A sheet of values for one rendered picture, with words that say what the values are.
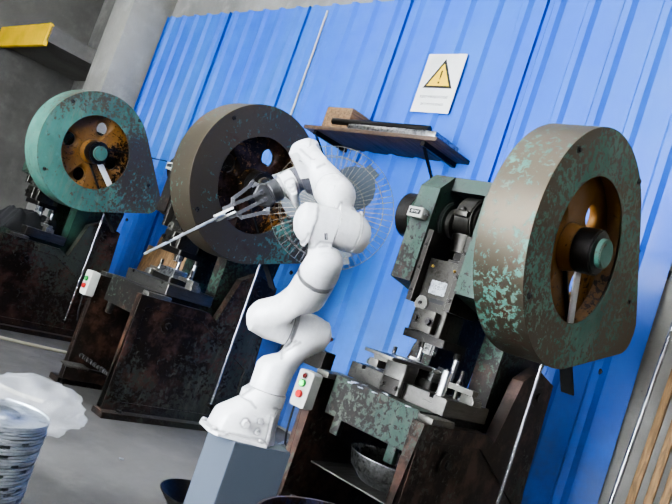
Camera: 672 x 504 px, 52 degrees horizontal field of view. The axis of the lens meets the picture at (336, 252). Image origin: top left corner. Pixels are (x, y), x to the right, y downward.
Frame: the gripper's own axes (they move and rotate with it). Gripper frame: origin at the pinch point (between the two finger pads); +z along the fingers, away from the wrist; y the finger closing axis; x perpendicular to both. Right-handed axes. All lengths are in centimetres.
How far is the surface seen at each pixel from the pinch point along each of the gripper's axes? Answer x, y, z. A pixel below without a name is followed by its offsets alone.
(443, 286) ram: -9, -58, -61
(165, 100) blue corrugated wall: -444, 123, -39
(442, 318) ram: -6, -67, -55
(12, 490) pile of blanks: 29, -43, 86
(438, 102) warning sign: -180, 8, -168
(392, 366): -7, -74, -31
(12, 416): 24, -25, 78
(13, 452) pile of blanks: 32, -33, 80
